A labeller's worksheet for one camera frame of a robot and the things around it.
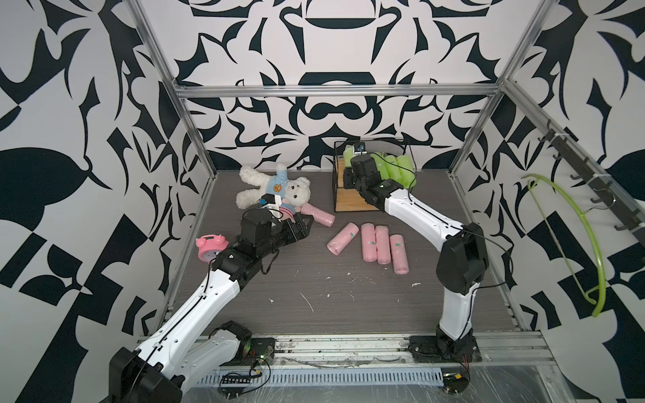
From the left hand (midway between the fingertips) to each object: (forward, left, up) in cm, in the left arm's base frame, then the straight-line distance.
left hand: (303, 216), depth 75 cm
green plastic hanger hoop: (-26, -67, +5) cm, 72 cm away
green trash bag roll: (+20, -36, -6) cm, 42 cm away
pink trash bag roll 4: (-1, -33, -22) cm, 39 cm away
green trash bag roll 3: (+24, -29, -4) cm, 38 cm away
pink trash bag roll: (+4, -13, -21) cm, 25 cm away
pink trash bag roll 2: (+3, -23, -22) cm, 32 cm away
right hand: (+21, -17, 0) cm, 27 cm away
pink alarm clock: (0, +32, -15) cm, 35 cm away
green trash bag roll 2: (+21, -32, -3) cm, 38 cm away
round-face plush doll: (+15, +7, -18) cm, 25 cm away
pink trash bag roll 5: (+16, -5, -22) cm, 28 cm away
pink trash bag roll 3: (0, -28, -22) cm, 36 cm away
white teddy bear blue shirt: (+23, +5, -16) cm, 28 cm away
